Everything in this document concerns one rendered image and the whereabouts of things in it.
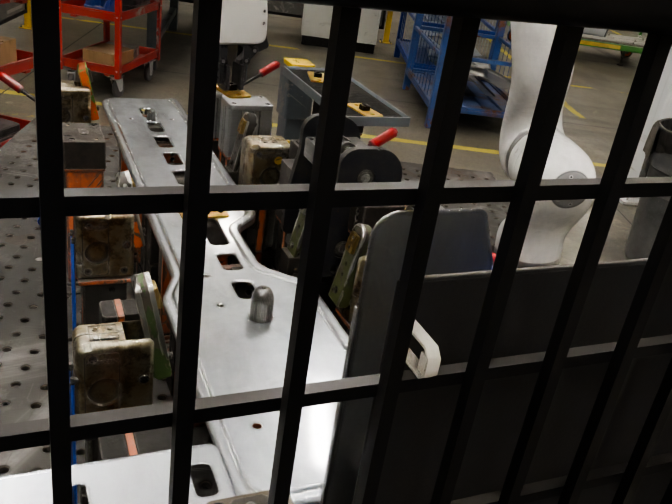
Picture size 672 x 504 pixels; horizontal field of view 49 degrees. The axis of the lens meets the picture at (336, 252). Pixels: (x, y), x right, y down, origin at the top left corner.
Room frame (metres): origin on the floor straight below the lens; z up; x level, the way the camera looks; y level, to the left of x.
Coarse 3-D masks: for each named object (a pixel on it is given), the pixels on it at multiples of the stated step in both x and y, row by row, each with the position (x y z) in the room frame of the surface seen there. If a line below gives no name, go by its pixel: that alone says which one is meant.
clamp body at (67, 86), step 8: (64, 80) 1.64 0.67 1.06; (72, 80) 1.65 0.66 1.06; (64, 88) 1.58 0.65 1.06; (72, 88) 1.59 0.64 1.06; (80, 88) 1.60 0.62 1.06; (88, 88) 1.61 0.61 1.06; (64, 96) 1.58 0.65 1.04; (72, 96) 1.59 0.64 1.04; (80, 96) 1.60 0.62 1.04; (88, 96) 1.60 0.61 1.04; (64, 104) 1.58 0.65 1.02; (72, 104) 1.59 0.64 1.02; (80, 104) 1.60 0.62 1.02; (88, 104) 1.60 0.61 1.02; (64, 112) 1.58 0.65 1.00; (72, 112) 1.59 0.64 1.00; (80, 112) 1.60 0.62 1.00; (88, 112) 1.60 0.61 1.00; (64, 120) 1.58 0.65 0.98; (72, 120) 1.59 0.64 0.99; (80, 120) 1.60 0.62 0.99; (88, 120) 1.60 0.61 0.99
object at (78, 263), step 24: (96, 216) 1.01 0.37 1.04; (120, 216) 1.02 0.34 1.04; (72, 240) 1.00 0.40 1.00; (96, 240) 1.01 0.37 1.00; (120, 240) 1.02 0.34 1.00; (72, 264) 1.00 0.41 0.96; (96, 264) 1.01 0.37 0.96; (120, 264) 1.02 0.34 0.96; (72, 288) 1.02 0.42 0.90; (96, 288) 1.01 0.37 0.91; (120, 288) 1.03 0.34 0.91; (72, 312) 1.02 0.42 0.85; (96, 312) 1.01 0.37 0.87
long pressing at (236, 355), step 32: (128, 128) 1.55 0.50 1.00; (128, 160) 1.37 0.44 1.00; (160, 160) 1.39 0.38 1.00; (160, 224) 1.10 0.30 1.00; (224, 224) 1.14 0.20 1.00; (224, 288) 0.92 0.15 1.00; (288, 288) 0.95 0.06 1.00; (224, 320) 0.84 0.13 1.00; (288, 320) 0.86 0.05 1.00; (320, 320) 0.88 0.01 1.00; (224, 352) 0.77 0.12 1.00; (256, 352) 0.78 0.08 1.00; (320, 352) 0.80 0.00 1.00; (224, 384) 0.70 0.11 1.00; (256, 384) 0.71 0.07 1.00; (256, 416) 0.65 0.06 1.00; (320, 416) 0.67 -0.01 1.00; (224, 448) 0.60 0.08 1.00; (256, 448) 0.60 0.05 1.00; (320, 448) 0.62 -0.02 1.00; (256, 480) 0.56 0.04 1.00; (320, 480) 0.57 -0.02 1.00
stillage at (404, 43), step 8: (400, 16) 8.06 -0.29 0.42; (408, 16) 7.61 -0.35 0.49; (424, 16) 7.43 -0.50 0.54; (432, 16) 7.43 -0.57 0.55; (440, 16) 7.25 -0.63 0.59; (400, 24) 8.03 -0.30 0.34; (408, 24) 7.49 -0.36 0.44; (424, 24) 6.91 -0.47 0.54; (432, 24) 6.91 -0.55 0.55; (440, 24) 6.92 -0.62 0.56; (480, 24) 7.80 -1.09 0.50; (488, 24) 7.41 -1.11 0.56; (496, 24) 7.01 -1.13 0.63; (400, 32) 7.97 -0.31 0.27; (408, 32) 7.37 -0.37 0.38; (424, 32) 7.67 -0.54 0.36; (440, 32) 7.20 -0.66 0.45; (480, 32) 6.95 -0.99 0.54; (488, 32) 6.96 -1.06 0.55; (400, 40) 7.96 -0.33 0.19; (408, 40) 8.06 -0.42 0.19; (432, 40) 7.36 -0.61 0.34; (488, 40) 7.32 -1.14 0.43; (400, 48) 7.62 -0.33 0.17; (408, 48) 7.68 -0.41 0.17; (424, 48) 7.82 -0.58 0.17; (416, 56) 7.32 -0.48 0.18; (432, 56) 7.11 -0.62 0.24; (488, 56) 7.20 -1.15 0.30; (424, 64) 6.91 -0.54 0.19; (432, 64) 7.05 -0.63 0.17
